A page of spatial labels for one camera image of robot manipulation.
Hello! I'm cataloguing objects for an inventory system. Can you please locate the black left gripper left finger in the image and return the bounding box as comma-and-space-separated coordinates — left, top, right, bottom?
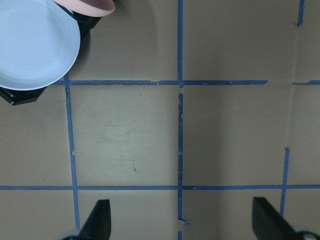
78, 199, 111, 240

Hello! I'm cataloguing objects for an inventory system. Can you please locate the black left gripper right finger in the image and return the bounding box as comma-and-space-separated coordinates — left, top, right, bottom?
251, 197, 300, 240

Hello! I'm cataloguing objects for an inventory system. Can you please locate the light blue plate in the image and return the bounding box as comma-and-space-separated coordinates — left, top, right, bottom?
0, 0, 82, 91

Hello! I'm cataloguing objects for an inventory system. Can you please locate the pink plate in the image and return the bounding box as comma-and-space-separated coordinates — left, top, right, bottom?
54, 0, 116, 17

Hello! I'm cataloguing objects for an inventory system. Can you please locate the black dish rack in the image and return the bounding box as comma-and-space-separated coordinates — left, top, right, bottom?
0, 4, 103, 107

